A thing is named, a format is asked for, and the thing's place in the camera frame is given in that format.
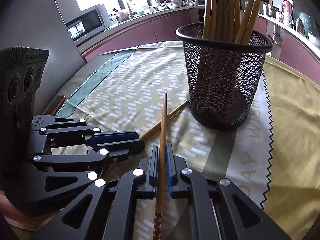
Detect steel stock pot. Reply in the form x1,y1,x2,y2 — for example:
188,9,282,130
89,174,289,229
264,3,279,19

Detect silver microwave oven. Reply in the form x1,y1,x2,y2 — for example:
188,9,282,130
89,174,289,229
66,4,111,46

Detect dark chopstick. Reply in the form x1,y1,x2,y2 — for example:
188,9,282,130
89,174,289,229
139,100,189,141

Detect patterned green beige cloth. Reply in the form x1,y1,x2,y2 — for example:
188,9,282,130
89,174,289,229
57,41,273,209

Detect steel mixing bowl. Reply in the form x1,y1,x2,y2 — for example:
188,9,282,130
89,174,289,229
167,2,183,9

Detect pink base cabinets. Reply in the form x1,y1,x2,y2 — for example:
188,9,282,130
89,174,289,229
254,14,319,84
78,7,199,61

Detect pink base cabinets right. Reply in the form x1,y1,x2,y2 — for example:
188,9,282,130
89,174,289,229
254,14,319,84

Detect pink base cabinets left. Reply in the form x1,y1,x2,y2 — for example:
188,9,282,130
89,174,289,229
78,7,199,61

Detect yellow cloth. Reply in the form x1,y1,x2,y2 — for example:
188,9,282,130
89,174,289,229
263,56,319,239

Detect left hand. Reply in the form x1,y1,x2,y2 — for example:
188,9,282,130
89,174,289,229
0,191,59,231

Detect black mesh utensil cup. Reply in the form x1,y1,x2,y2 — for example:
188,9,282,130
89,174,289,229
176,23,272,130

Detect grey refrigerator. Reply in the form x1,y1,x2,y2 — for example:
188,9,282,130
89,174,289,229
1,0,86,114

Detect kitchen sink faucet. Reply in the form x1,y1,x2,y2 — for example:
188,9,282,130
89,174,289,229
126,0,133,18

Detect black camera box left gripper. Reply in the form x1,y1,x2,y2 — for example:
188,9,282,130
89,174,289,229
1,46,49,158

